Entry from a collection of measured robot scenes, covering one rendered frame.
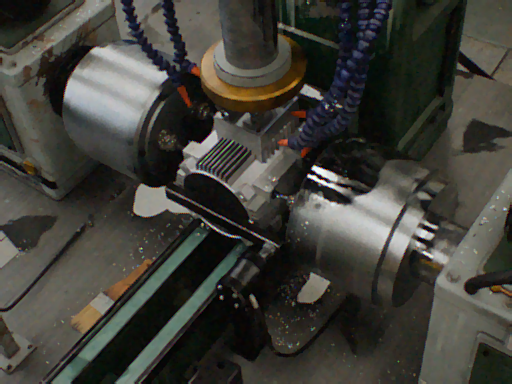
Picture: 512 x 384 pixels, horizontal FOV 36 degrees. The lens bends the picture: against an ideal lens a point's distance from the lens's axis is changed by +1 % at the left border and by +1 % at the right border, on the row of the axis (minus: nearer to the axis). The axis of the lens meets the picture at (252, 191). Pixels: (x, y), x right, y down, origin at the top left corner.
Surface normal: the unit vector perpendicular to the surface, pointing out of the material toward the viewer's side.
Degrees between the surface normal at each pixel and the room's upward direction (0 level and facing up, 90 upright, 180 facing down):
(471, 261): 0
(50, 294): 0
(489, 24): 0
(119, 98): 36
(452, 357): 90
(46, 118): 90
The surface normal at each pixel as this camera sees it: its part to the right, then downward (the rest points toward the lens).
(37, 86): 0.81, 0.40
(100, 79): -0.30, -0.34
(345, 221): -0.47, 0.01
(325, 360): -0.07, -0.66
